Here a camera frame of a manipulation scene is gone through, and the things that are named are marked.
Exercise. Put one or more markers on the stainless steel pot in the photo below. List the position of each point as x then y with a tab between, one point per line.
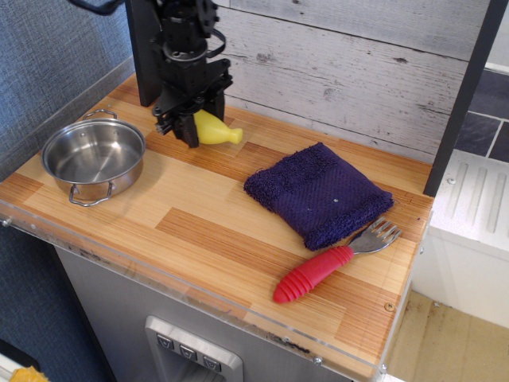
96	158

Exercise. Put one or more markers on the clear acrylic table edge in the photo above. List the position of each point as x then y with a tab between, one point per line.
228	263

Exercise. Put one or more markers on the yellow black object on floor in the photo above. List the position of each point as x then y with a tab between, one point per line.
18	366

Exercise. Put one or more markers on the right black post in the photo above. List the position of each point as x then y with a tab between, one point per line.
480	53

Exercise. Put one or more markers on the left black post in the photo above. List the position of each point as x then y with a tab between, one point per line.
144	26

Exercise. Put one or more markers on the white grooved side unit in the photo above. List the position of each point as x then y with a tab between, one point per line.
463	261

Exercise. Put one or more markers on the silver dispenser button panel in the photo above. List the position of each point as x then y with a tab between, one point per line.
183	356

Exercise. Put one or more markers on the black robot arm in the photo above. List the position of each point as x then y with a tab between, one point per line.
187	32

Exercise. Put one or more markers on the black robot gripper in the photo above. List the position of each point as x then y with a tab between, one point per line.
187	87

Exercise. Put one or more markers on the black post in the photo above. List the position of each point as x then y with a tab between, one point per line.
144	26
480	53

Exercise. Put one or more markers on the red handled metal fork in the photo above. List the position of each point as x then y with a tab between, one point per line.
302	279

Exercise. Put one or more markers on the yellow toy banana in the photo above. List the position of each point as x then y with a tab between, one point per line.
212	130

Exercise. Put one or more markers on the grey toy fridge cabinet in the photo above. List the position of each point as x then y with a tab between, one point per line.
167	318

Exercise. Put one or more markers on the purple folded towel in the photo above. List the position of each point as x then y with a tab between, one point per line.
319	195

